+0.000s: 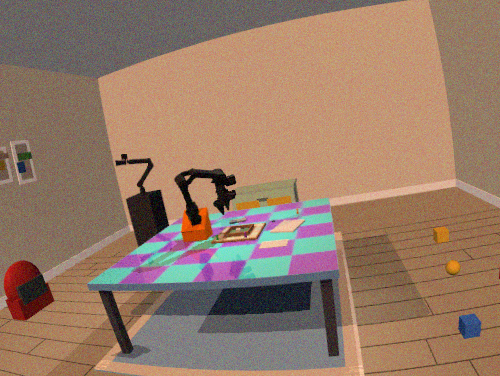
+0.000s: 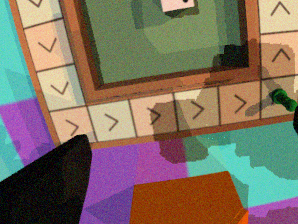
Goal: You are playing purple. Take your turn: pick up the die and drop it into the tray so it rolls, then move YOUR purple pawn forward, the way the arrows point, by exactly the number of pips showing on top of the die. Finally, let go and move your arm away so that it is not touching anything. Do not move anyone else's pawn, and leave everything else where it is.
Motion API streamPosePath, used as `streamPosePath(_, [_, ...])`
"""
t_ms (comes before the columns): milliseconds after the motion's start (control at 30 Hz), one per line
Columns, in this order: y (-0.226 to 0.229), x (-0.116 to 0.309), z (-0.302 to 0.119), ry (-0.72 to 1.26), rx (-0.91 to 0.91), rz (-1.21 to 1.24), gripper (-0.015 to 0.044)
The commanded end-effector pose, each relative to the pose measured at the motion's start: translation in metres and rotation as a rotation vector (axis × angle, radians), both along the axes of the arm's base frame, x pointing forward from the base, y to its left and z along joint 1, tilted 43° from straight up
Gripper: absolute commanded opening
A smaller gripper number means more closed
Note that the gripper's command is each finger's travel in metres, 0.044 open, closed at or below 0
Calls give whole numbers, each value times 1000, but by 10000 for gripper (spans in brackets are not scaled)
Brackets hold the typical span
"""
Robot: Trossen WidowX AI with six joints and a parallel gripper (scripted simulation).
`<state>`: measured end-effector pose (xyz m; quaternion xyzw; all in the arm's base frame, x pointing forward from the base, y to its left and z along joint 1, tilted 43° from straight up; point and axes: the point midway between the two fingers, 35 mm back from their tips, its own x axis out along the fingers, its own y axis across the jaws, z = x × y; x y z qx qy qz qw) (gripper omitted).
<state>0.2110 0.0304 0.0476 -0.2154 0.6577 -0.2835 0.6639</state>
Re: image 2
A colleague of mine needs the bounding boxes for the green pawn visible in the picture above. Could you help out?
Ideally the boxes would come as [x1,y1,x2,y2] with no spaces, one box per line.
[271,88,298,112]

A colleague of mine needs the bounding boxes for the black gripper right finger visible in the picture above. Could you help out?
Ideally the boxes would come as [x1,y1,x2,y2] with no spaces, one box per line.
[293,105,298,135]

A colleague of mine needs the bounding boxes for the brown die with black pips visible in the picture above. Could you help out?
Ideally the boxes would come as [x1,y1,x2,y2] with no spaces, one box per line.
[160,0,194,11]

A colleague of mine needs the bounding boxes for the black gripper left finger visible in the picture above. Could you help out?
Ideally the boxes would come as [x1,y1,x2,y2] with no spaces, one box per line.
[0,135,92,224]

